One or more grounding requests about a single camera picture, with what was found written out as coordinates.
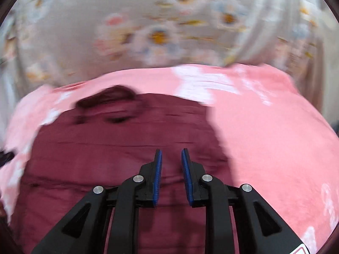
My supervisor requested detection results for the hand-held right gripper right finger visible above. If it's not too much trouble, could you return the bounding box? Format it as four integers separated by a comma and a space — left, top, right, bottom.
181, 149, 311, 254

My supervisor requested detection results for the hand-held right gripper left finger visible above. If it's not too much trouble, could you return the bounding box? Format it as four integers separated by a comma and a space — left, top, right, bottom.
32, 149, 163, 254

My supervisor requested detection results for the grey floral hanging sheet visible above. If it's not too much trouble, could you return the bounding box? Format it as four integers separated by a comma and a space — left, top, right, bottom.
0, 0, 330, 112

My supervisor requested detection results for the maroon quilted jacket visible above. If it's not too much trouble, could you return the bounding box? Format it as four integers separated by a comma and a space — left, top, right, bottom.
11, 85, 239, 254

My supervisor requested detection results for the pink blanket with white print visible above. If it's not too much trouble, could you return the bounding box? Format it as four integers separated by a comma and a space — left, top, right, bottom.
0, 63, 339, 254

